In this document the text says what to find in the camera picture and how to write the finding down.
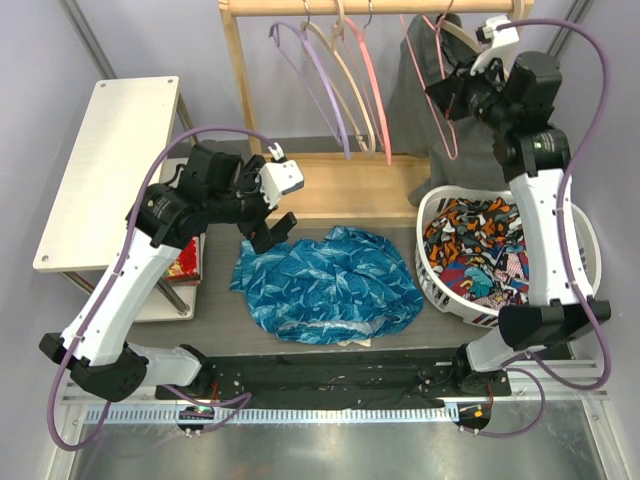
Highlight pink wire hanger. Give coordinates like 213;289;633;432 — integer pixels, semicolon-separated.
399;1;459;161

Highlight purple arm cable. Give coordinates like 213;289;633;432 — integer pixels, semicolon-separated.
479;18;614;439
47;124;286;451

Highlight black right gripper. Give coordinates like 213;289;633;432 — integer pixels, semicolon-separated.
428;53;518;133

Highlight pink plastic hanger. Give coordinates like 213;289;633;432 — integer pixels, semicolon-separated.
344;17;393;166

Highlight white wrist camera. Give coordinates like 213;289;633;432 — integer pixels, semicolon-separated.
259;143;305;210
470;15;519;76

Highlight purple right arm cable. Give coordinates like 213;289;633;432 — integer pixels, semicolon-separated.
479;18;614;439

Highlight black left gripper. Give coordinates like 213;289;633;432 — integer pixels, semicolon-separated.
207;156;296;253

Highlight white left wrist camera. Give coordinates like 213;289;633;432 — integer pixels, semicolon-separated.
259;143;305;210

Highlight white two-tier side table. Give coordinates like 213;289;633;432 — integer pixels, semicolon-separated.
32;75;210;324

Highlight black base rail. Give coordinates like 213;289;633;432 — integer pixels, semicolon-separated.
181;348;512;410

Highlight grey shorts on hanger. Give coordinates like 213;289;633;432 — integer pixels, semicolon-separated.
386;16;507;206

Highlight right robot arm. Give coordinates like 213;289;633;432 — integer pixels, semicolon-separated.
426;51;611;395

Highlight white slotted cable duct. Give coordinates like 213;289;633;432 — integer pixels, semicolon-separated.
105;403;459;425

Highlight beige wooden hanger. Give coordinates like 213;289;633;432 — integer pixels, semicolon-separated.
300;1;377;158

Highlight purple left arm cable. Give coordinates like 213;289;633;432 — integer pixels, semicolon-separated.
47;124;286;451

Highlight colourful patterned clothes in basket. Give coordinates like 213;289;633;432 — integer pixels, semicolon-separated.
423;197;529;310

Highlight light wooden hanger with shorts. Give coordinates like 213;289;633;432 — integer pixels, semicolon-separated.
442;1;531;63

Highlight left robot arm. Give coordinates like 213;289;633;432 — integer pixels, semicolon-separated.
39;144;304;403

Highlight blue patterned shorts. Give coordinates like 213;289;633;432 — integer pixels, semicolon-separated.
230;226;424;345

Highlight white laundry basket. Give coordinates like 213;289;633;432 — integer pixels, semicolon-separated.
415;185;602;329

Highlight wooden clothes rack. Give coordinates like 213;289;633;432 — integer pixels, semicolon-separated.
218;1;533;226

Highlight red colourful book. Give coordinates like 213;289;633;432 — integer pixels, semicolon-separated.
164;234;204;286

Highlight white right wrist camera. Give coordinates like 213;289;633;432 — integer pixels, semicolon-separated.
470;15;519;76

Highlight purple plastic hanger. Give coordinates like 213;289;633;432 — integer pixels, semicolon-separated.
268;22;355;161

